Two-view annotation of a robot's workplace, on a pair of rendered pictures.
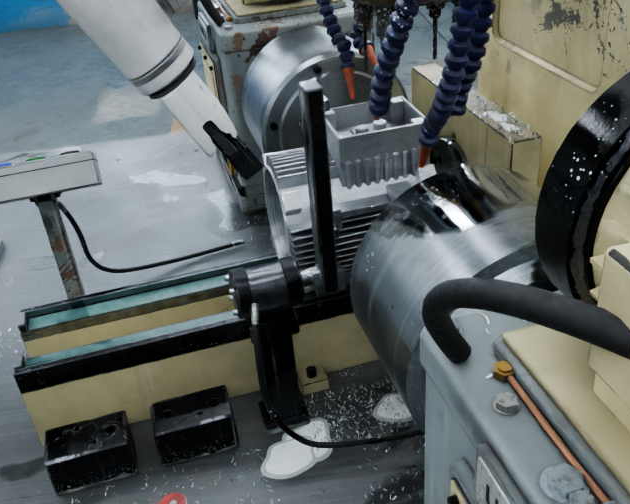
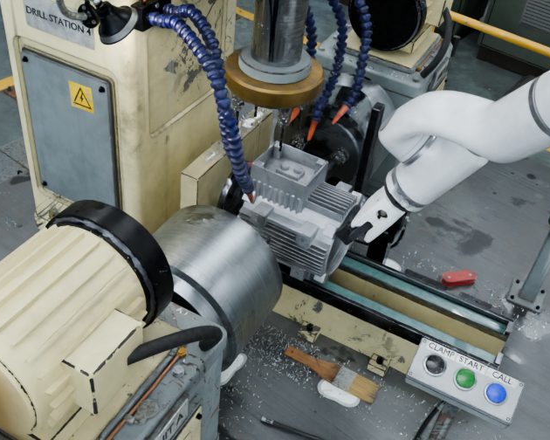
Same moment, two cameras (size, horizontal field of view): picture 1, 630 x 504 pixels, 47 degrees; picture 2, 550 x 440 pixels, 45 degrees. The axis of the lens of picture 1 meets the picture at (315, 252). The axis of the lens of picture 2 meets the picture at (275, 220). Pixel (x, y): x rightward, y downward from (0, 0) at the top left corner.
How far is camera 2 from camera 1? 1.87 m
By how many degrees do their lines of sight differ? 99
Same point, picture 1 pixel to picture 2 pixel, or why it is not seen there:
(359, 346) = not seen: hidden behind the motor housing
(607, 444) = (422, 50)
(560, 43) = (195, 88)
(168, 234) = not seen: outside the picture
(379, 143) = (305, 158)
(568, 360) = (406, 58)
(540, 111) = (192, 133)
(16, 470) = (512, 356)
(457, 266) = (380, 95)
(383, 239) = not seen: hidden behind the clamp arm
